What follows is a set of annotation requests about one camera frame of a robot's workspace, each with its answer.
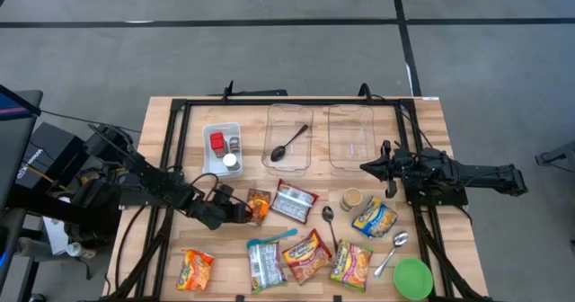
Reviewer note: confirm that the shiny silver spoon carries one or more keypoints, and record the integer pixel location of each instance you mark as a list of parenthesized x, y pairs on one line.
[(400, 238)]

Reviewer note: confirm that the clear plastic container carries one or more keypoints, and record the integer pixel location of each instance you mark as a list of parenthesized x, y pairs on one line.
[(352, 131), (278, 118)]

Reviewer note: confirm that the brown orange pouch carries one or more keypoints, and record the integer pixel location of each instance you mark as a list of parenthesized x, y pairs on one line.
[(261, 207)]

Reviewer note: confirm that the black spoon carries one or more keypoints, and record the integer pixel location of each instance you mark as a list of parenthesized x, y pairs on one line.
[(277, 153)]

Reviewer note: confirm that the small glass spice jar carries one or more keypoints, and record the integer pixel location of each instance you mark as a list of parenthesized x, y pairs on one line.
[(234, 144)]

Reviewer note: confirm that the black metal table frame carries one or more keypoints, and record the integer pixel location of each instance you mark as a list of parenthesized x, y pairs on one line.
[(251, 101)]

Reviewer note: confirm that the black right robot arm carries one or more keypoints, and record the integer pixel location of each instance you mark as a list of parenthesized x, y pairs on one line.
[(485, 176)]

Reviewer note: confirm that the white-lidded seasoning jar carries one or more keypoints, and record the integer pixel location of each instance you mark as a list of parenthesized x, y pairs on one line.
[(231, 162)]

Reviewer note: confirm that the black box white logo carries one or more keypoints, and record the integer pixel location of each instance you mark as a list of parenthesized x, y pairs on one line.
[(54, 158)]

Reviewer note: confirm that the black round device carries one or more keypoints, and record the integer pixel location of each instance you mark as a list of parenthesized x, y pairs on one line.
[(96, 194)]

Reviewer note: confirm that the tan-lidded jar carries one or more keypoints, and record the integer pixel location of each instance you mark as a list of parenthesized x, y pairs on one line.
[(352, 197)]

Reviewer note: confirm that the white plastic bin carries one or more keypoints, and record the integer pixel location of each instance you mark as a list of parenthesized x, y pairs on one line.
[(211, 167)]

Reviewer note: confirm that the tilted dark display screen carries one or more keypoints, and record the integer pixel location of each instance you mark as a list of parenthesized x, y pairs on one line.
[(18, 149)]

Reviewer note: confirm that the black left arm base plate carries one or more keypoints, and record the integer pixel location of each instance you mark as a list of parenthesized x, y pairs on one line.
[(135, 199)]

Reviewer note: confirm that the black clamp bracket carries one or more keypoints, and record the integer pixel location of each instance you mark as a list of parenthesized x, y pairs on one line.
[(229, 91), (365, 91)]

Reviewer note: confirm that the red roast beef ramen packet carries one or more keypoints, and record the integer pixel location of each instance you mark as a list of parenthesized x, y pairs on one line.
[(294, 201)]

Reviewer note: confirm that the orange ramen packet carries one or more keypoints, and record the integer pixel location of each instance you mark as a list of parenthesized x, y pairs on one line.
[(195, 270)]

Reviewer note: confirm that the green plastic bowl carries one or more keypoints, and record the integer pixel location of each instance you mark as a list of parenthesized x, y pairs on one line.
[(413, 278)]

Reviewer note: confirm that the dark metal spoon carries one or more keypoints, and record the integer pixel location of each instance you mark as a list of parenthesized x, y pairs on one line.
[(328, 213)]

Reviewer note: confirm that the red yellow ramen packet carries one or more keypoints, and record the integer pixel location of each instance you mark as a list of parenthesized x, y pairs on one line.
[(305, 259)]

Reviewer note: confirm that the red floral spice tin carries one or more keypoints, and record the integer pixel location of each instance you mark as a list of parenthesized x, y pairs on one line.
[(218, 142)]

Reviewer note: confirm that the teal plastic spoon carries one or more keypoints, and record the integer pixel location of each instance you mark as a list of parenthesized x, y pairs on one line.
[(253, 243)]

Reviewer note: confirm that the black flat bar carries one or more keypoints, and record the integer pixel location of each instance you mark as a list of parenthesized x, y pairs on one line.
[(265, 92)]

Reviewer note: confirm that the white paper sheet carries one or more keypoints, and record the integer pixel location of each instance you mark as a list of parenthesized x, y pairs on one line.
[(54, 237)]

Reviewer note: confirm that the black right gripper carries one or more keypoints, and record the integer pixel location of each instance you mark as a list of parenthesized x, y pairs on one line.
[(406, 169)]

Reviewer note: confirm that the blue ramen packet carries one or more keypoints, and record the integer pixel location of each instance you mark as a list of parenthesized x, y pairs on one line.
[(375, 216)]

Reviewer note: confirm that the green-edged pink ramen packet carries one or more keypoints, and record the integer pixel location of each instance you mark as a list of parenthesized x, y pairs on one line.
[(266, 266)]

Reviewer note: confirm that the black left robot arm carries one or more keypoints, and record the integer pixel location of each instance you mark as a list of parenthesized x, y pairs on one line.
[(153, 178)]

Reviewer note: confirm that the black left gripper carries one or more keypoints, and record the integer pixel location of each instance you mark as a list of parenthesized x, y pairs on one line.
[(220, 212)]

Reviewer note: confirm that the grey furniture leg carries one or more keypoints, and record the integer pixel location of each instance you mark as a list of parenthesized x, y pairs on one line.
[(563, 153)]

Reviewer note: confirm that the yellow-green pink ramen packet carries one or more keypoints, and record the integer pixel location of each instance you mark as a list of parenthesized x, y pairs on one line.
[(351, 266)]

